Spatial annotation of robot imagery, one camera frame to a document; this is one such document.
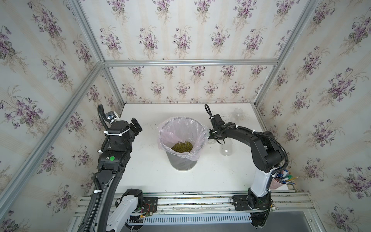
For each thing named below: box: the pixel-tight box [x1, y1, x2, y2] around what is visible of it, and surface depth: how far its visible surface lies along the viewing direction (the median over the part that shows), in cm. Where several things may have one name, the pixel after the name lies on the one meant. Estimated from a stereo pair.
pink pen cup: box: [269, 177, 287, 190], surface depth 73 cm
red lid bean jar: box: [219, 137, 233, 157], surface depth 92 cm
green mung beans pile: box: [171, 141, 194, 153], surface depth 93 cm
